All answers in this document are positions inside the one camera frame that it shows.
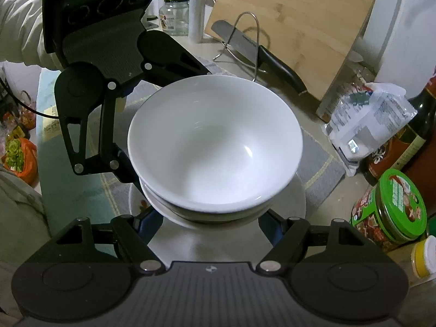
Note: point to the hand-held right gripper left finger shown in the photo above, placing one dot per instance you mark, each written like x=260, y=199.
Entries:
x=141, y=224

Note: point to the bamboo cutting board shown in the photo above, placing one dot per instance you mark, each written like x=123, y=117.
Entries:
x=306, y=17

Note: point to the green lid jar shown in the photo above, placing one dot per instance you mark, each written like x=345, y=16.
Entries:
x=398, y=197

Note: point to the white powder plastic bag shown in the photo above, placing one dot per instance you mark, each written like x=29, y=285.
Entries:
x=374, y=119

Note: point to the yellow lid bottle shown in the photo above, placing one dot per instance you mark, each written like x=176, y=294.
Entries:
x=424, y=257

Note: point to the orange plastic bag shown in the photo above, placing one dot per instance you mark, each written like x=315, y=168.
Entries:
x=30, y=168

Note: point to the clear glass jar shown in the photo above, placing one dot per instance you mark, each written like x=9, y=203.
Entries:
x=173, y=17

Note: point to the red print plastic bag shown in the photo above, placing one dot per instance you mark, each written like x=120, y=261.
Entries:
x=344, y=98

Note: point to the dark soy sauce bottle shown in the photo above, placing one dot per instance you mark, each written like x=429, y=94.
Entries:
x=408, y=133

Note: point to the tall white paper roll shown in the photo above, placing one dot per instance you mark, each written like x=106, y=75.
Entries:
x=197, y=10

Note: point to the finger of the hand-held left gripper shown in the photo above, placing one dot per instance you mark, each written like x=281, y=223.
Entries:
x=170, y=75
x=119, y=168

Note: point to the clear bag of groceries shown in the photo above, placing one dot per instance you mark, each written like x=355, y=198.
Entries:
x=25, y=115

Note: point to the person's left forearm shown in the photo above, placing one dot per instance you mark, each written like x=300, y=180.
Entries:
x=20, y=30

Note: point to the large white fruit-print plate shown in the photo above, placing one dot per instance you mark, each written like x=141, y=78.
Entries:
x=211, y=242

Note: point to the green vegetables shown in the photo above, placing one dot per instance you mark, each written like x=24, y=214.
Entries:
x=13, y=153

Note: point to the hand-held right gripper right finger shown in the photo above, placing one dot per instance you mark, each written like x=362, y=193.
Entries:
x=272, y=226

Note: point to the grey checked mat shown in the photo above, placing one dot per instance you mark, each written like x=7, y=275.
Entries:
x=320, y=163

